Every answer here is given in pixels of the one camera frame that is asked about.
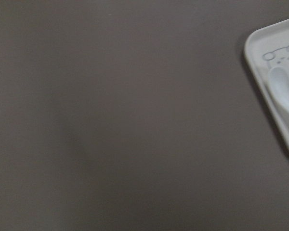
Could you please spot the beige rabbit tray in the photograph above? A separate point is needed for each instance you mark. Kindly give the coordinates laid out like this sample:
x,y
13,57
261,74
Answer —
x,y
264,49

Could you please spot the white ceramic spoon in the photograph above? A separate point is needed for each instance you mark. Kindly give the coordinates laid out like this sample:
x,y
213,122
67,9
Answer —
x,y
278,84

